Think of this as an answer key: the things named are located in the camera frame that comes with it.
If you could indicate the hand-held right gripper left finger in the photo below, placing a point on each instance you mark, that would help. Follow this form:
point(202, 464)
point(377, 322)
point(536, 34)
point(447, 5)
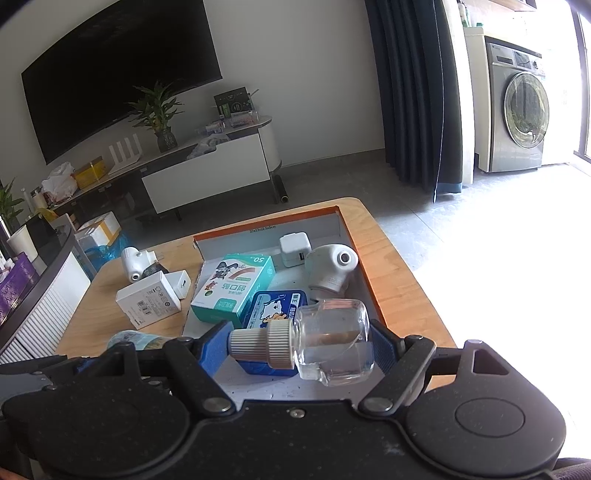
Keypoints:
point(214, 350)

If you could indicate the clear plastic box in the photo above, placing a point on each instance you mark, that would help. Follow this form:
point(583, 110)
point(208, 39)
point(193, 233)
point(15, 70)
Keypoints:
point(233, 123)

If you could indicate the white router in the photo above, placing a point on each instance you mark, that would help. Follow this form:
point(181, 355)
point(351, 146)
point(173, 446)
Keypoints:
point(123, 157)

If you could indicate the orange cardboard box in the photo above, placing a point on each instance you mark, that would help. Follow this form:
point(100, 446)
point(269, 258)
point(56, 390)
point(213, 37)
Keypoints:
point(337, 230)

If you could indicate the purple tin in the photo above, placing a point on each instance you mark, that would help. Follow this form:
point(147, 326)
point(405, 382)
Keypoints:
point(16, 290)

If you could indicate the white charger carton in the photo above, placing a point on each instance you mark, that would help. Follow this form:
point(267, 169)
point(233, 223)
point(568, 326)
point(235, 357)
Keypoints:
point(147, 300)

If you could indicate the white and yellow carton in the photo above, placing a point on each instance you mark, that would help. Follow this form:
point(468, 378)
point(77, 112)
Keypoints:
point(99, 230)

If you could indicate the curved ribbed coffee table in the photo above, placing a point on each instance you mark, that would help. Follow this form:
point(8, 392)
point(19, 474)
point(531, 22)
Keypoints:
point(41, 304)

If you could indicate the clear glass bottle beige cap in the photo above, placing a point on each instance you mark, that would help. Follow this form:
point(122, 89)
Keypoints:
point(323, 341)

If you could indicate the bamboo plant in glass vase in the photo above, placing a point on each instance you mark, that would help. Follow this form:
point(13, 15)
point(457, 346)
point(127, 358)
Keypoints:
point(159, 115)

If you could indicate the white television cabinet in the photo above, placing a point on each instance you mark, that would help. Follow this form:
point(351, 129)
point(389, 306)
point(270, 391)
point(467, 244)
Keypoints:
point(207, 177)

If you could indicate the dark blue curtain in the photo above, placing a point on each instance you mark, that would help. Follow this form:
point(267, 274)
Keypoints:
point(411, 92)

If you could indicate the green and black box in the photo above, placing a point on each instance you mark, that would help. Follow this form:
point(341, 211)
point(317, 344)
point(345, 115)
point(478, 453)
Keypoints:
point(234, 101)

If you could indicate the white charger adapter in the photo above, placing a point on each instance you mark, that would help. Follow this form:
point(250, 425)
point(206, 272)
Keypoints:
point(292, 249)

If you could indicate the yellow box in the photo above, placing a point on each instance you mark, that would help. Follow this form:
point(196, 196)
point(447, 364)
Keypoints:
point(90, 174)

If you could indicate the teal bandage box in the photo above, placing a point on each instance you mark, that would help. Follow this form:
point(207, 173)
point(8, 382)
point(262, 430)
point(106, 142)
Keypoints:
point(231, 286)

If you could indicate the white cup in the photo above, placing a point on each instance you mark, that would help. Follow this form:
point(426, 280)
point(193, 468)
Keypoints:
point(22, 242)

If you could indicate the black roll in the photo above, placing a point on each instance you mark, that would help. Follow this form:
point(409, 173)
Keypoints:
point(280, 188)

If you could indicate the grey plastic bag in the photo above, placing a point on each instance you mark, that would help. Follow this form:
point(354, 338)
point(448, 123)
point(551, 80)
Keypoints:
point(207, 146)

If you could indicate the green potted plant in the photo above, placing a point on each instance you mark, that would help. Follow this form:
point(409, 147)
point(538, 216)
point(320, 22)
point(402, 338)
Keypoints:
point(9, 205)

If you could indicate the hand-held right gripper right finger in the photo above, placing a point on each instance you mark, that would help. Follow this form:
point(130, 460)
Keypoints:
point(384, 346)

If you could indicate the white plastic bag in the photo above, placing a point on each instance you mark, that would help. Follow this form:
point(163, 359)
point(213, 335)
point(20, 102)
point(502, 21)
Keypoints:
point(59, 183)

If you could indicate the black television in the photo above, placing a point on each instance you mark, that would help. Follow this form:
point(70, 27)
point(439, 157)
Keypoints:
point(115, 74)

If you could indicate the blue cartoon tin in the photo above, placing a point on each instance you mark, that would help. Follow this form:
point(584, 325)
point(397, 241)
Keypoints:
point(272, 307)

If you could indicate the silver washing machine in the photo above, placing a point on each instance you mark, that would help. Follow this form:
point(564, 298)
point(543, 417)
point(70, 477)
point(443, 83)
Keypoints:
point(517, 110)

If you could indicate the blue plastic bag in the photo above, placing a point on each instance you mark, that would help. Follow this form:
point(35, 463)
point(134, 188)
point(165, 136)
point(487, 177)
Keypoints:
point(104, 256)

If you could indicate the black charger adapter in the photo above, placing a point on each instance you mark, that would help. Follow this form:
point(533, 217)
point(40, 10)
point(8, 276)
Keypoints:
point(154, 270)

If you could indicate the toothpick jar pale blue label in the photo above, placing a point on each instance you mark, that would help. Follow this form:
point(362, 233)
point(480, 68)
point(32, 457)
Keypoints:
point(138, 340)

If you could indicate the white plug-in mosquito repeller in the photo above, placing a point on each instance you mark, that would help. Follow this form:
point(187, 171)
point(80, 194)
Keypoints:
point(134, 261)
point(330, 267)

